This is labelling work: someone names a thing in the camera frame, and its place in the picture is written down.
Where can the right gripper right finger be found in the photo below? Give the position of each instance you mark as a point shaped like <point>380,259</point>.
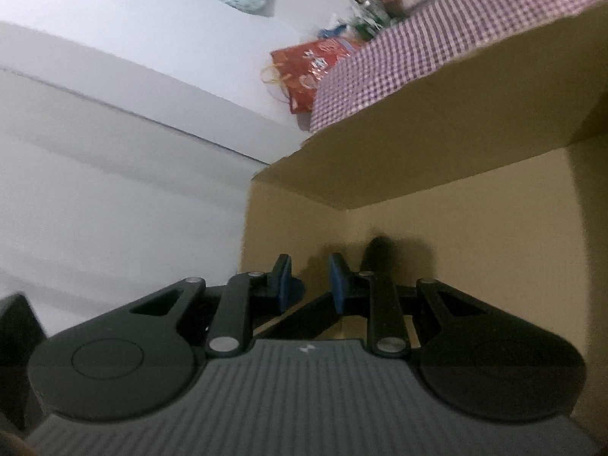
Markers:
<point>472,356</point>

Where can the pink checkered cloth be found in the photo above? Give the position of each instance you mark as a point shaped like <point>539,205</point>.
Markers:
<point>437,33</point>

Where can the glass bottle with cap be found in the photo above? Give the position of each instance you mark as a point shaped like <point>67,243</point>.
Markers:
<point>368,10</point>

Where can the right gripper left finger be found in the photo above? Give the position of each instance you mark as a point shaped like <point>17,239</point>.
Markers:
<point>139,358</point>

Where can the brown cardboard box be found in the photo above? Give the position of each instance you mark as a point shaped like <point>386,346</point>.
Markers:
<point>489,175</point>

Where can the red gift bag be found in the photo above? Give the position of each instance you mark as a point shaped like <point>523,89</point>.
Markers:
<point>299,69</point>

